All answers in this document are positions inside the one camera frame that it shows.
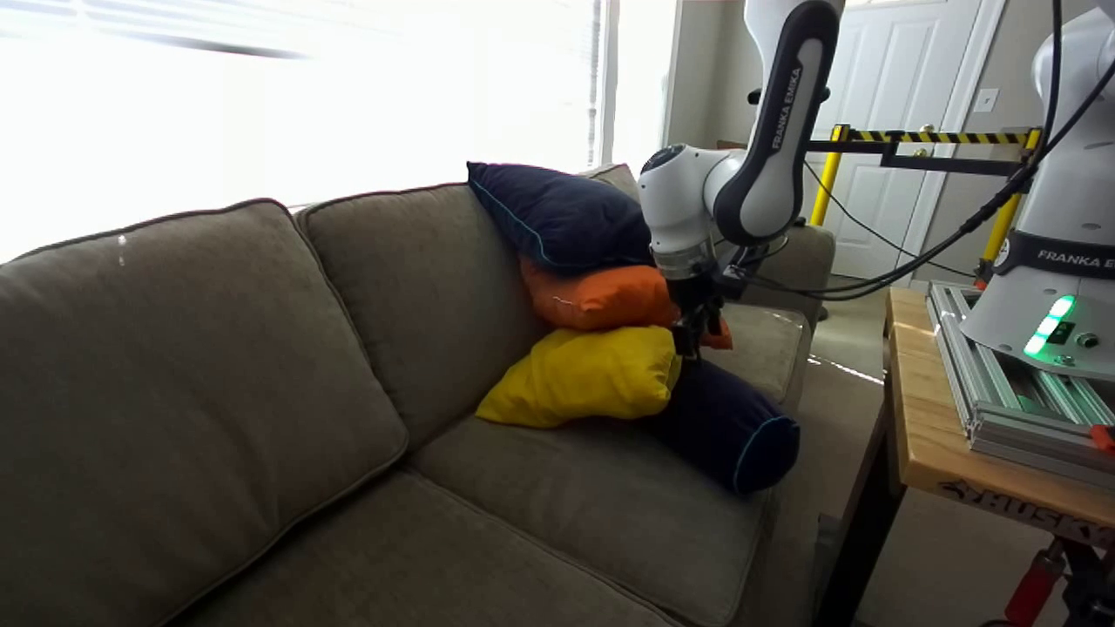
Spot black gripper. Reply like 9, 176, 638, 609
665, 262, 754, 357

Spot blue cylindrical bolster pillow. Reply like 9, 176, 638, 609
656, 348, 807, 499

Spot orange throw pillow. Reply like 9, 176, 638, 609
517, 253, 738, 352

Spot yellow throw pillow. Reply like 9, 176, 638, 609
474, 323, 687, 433

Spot navy square throw pillow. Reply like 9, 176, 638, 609
464, 161, 656, 278

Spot grey-brown fabric sofa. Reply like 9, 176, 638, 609
0, 161, 892, 627

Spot wooden work table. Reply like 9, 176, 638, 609
816, 281, 1115, 627

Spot grey-brown sofa back cushion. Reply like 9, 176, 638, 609
0, 200, 410, 627
292, 161, 650, 449

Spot yellow black striped stand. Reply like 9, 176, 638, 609
807, 118, 1049, 289

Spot white panel door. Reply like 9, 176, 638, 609
837, 0, 1009, 287

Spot red clamp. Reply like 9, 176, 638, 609
998, 536, 1075, 627

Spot white window blinds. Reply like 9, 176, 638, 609
0, 0, 608, 266

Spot thin black camera cable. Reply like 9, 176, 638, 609
800, 154, 978, 281

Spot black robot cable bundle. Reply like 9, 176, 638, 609
745, 0, 1115, 307

